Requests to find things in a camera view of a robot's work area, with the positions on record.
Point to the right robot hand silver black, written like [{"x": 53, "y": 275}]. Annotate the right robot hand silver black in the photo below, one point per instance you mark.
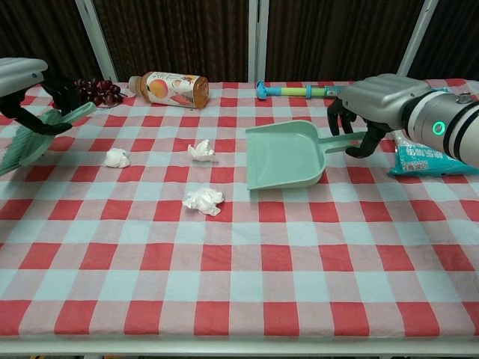
[{"x": 381, "y": 97}]

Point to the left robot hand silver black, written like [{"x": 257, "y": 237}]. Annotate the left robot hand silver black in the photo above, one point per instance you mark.
[{"x": 22, "y": 73}]

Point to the green hand brush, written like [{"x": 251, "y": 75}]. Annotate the green hand brush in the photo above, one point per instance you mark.
[{"x": 26, "y": 149}]

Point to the green plastic dustpan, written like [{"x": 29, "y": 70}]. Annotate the green plastic dustpan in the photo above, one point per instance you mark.
[{"x": 284, "y": 157}]

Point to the white paper ball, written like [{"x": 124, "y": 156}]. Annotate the white paper ball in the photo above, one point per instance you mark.
[
  {"x": 202, "y": 150},
  {"x": 204, "y": 201},
  {"x": 117, "y": 158}
]

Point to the orange tea drink bottle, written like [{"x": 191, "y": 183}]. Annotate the orange tea drink bottle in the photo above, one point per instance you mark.
[{"x": 168, "y": 89}]

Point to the dark corrugated partition panel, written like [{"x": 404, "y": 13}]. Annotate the dark corrugated partition panel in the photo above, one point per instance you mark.
[
  {"x": 337, "y": 37},
  {"x": 37, "y": 30},
  {"x": 453, "y": 37},
  {"x": 176, "y": 37}
]

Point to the teal white snack bag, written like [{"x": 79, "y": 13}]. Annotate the teal white snack bag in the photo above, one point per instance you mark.
[{"x": 419, "y": 161}]

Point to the dark red grape bunch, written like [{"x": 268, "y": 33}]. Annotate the dark red grape bunch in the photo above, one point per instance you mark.
[{"x": 101, "y": 89}]

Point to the blue green water pump toy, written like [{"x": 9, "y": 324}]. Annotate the blue green water pump toy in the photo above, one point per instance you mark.
[{"x": 292, "y": 91}]

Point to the red white checkered tablecloth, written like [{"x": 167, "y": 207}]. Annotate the red white checkered tablecloth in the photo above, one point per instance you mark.
[{"x": 239, "y": 261}]

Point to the white metal partition post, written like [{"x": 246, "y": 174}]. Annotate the white metal partition post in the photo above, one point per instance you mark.
[
  {"x": 415, "y": 41},
  {"x": 97, "y": 41},
  {"x": 258, "y": 41}
]

